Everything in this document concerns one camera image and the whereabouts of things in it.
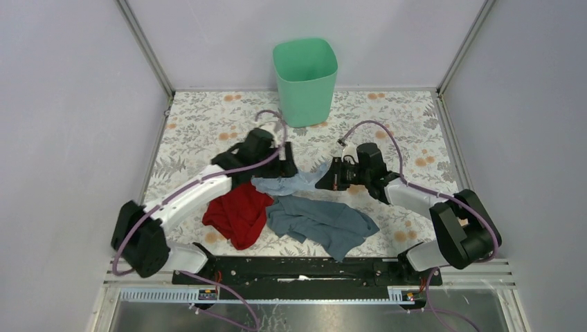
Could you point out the white slotted cable duct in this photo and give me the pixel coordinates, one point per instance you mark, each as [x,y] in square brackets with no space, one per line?
[389,295]

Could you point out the red cloth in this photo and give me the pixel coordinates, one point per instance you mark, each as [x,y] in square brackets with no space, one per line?
[239,215]

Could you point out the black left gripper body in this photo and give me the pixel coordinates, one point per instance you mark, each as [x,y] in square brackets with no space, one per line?
[275,167]

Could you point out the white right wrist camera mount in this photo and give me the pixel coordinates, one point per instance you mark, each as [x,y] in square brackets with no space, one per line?
[348,150]

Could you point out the grey-blue cloth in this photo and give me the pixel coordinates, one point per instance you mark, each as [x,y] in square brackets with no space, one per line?
[337,227]

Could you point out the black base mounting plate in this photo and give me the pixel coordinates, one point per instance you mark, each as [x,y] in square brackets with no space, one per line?
[309,275]

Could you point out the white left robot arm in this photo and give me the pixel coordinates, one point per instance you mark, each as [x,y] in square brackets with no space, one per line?
[140,236]

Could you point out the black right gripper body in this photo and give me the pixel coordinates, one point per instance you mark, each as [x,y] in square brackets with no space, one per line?
[345,175]

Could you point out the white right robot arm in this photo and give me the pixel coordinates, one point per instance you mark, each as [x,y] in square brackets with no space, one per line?
[464,232]

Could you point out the light blue plastic trash bag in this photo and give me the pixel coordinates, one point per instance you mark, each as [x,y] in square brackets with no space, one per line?
[301,182]

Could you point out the green plastic trash bin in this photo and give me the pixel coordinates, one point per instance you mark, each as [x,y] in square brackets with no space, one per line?
[306,71]

